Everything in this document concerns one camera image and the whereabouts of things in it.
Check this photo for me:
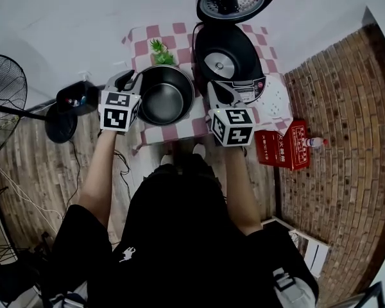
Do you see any grey harness strap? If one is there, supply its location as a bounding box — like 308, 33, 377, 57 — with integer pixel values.
272, 267, 317, 308
49, 280, 89, 308

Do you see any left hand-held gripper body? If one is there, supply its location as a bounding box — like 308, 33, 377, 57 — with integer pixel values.
99, 83, 142, 132

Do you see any person's right forearm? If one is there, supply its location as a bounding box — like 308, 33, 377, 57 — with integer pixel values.
224, 144, 262, 236

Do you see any black waste bin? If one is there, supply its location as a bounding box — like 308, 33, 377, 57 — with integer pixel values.
56, 80, 100, 115

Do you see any white perforated steamer tray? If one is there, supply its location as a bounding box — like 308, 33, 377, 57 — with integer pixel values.
253, 74, 293, 120

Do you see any pink checkered tablecloth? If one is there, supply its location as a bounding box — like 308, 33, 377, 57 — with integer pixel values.
121, 22, 295, 147

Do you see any person's right white shoe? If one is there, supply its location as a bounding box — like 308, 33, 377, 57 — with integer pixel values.
192, 142, 208, 157

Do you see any clear bottle with red cap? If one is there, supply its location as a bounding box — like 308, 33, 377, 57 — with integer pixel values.
303, 137, 329, 150

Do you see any person's left forearm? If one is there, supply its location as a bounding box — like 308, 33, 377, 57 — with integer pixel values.
78, 128, 126, 227

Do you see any black standing fan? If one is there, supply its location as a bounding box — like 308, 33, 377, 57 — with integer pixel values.
0, 53, 78, 160

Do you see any black floor cable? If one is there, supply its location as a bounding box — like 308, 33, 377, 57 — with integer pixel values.
65, 139, 83, 211

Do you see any red box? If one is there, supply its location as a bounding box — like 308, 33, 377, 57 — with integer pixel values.
254, 119, 311, 171

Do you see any person's black clothing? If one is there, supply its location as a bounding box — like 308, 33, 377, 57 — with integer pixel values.
46, 154, 320, 308

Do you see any purple rice cooker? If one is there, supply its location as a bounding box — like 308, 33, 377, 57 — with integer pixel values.
191, 0, 276, 107

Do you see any white floor cable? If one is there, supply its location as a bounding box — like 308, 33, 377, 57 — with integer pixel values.
0, 157, 64, 234

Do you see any black pot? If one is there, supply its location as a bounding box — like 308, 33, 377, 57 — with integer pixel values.
137, 64, 196, 126

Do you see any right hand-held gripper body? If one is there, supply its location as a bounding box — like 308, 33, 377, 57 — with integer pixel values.
208, 101, 256, 147

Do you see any small green potted plant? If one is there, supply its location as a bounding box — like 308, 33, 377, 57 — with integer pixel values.
149, 38, 176, 66

